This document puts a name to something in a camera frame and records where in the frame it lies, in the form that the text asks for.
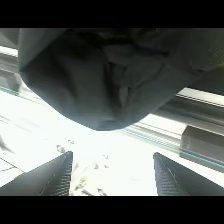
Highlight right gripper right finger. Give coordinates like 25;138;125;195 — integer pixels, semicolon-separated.
152;152;224;197

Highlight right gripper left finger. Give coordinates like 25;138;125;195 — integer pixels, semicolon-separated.
0;150;74;197

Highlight black garment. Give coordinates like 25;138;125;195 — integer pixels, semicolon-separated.
17;27;224;132

